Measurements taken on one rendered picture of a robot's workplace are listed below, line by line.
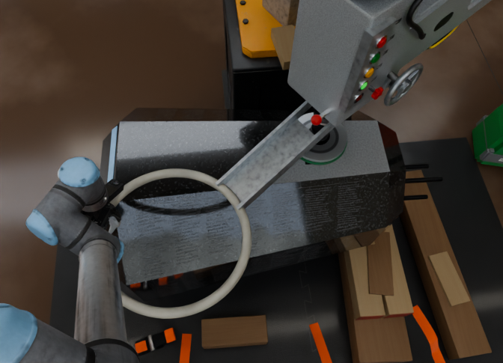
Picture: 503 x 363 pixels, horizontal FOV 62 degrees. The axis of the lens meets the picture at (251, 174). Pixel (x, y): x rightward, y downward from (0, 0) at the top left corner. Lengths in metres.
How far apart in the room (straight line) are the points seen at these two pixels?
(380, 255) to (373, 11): 1.35
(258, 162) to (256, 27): 0.79
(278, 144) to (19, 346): 1.05
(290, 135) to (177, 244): 0.57
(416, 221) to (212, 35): 1.82
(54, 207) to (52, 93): 1.94
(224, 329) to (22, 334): 1.53
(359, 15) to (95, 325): 0.80
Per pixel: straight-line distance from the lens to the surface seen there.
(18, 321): 0.60
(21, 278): 2.50
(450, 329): 2.27
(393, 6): 1.02
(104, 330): 0.76
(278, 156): 1.41
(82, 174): 1.13
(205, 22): 3.18
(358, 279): 2.05
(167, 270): 1.63
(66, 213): 1.12
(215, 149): 1.57
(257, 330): 2.05
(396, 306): 2.07
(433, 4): 1.30
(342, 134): 1.61
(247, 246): 1.31
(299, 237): 1.60
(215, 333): 2.05
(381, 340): 2.13
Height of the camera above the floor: 2.17
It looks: 63 degrees down
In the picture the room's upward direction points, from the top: 2 degrees clockwise
